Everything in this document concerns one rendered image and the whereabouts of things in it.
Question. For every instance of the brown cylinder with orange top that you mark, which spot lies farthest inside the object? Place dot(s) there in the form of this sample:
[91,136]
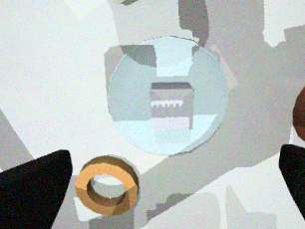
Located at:
[299,115]

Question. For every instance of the tan ring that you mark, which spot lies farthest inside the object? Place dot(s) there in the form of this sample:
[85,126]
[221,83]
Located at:
[102,204]

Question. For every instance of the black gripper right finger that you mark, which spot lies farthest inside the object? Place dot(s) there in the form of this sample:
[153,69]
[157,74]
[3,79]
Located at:
[292,167]

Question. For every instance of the grey cube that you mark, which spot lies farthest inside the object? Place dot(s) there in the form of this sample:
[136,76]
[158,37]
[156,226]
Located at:
[172,106]

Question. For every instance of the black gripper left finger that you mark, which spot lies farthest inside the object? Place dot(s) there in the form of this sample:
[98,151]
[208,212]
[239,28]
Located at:
[32,193]

